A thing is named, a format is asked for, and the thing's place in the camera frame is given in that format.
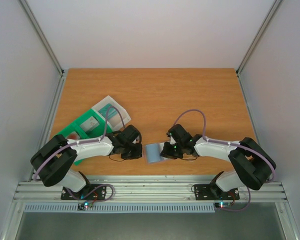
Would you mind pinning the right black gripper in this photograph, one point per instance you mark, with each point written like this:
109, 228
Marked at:
168, 151

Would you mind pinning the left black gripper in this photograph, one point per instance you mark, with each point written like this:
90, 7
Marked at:
138, 154

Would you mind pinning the blue card holder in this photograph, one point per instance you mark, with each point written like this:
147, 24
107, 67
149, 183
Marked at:
153, 153

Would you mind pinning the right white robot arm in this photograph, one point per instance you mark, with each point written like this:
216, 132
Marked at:
252, 166

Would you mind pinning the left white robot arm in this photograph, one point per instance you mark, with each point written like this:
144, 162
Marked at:
52, 163

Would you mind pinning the teal card stack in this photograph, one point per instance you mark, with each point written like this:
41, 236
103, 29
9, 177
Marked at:
107, 111

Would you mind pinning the grey card in tray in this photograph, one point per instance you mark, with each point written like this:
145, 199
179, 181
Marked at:
90, 124

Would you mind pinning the red patterned card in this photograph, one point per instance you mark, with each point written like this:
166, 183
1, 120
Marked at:
73, 136

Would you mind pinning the clear plastic bin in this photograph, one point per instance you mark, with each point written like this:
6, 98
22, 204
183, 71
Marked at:
117, 115

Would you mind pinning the green plastic tray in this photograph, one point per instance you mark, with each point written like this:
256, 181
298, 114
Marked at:
74, 127

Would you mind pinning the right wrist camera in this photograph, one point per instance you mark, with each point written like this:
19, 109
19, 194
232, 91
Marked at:
172, 141

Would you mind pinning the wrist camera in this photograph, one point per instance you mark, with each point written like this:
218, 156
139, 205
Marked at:
138, 139
172, 141

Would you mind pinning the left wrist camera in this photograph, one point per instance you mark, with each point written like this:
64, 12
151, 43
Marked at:
138, 139

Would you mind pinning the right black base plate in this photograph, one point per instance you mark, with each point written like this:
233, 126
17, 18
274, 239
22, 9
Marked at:
206, 192

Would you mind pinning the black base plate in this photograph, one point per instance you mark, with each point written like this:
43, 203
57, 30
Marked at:
206, 192
88, 193

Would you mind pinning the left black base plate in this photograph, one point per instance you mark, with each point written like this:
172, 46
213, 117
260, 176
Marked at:
88, 193

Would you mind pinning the grey slotted cable duct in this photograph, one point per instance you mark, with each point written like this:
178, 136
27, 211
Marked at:
119, 208

